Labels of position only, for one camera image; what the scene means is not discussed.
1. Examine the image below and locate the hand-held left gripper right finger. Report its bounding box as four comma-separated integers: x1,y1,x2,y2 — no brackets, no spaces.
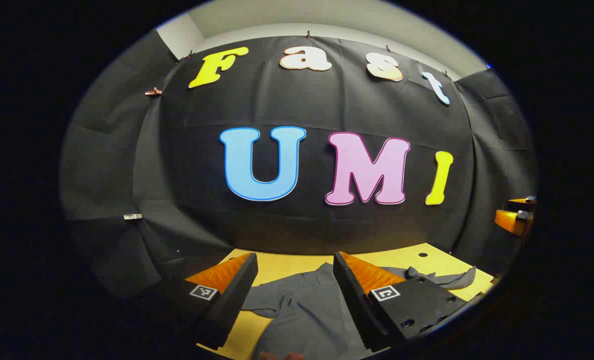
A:
333,251,470,353

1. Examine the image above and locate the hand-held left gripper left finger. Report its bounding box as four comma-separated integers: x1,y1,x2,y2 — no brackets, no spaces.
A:
137,252,259,351

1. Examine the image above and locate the grey button shirt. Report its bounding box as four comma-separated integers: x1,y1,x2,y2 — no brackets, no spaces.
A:
241,262,478,360

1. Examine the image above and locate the black backdrop cloth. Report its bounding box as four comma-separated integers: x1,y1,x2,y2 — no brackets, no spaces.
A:
59,30,538,301

